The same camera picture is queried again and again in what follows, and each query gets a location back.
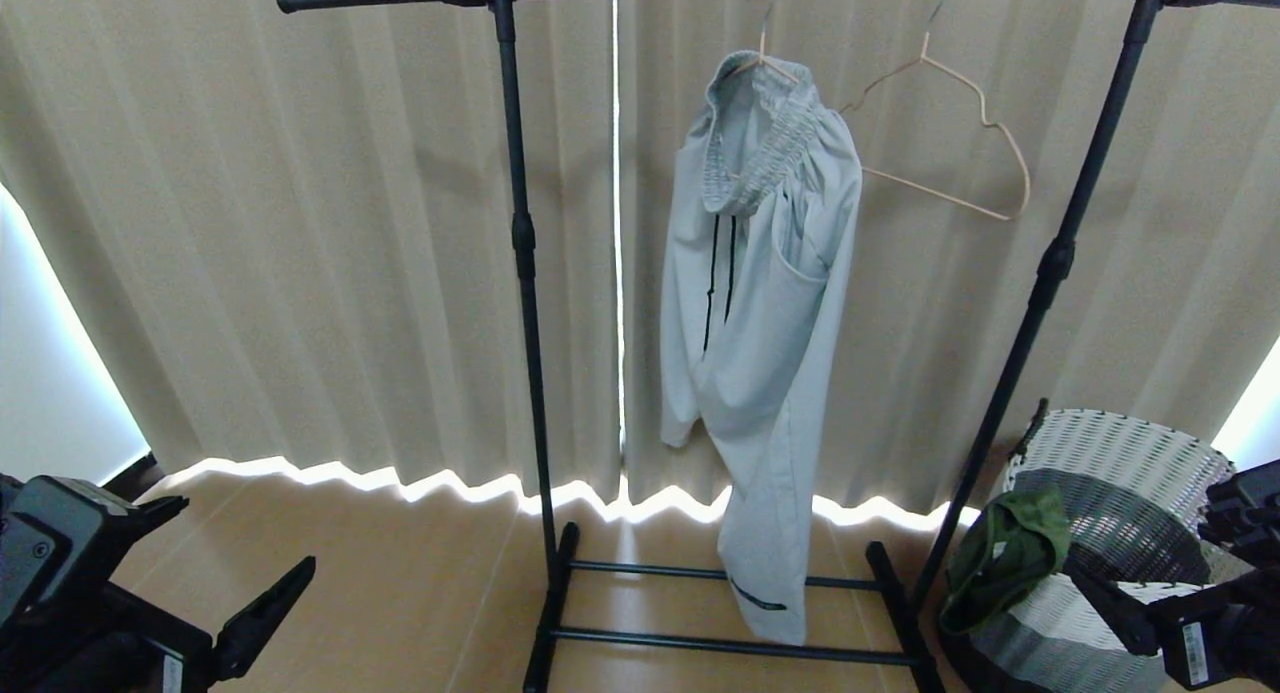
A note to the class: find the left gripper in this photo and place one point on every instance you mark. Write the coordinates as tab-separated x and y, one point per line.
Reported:
90	653

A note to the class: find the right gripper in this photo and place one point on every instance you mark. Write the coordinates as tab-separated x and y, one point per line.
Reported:
1230	633

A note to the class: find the green garment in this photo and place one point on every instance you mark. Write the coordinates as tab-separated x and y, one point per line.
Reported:
1010	553

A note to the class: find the pale grey shorts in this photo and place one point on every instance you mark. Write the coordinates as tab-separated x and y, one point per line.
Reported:
760	373

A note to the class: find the pink clothes hanger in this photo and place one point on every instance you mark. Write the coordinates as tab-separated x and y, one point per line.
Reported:
763	48
985	113

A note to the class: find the white laundry basket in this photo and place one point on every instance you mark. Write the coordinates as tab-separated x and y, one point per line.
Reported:
1130	453

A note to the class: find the black clothes rack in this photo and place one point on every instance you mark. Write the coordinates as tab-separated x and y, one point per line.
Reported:
520	243

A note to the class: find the beige curtain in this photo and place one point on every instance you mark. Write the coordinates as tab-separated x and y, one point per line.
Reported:
300	223

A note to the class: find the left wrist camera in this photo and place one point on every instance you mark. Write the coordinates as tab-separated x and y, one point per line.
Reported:
55	543

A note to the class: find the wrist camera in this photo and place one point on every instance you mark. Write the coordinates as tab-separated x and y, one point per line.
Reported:
55	543
1245	508

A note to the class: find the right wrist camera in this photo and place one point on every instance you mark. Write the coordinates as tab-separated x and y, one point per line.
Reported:
1245	508

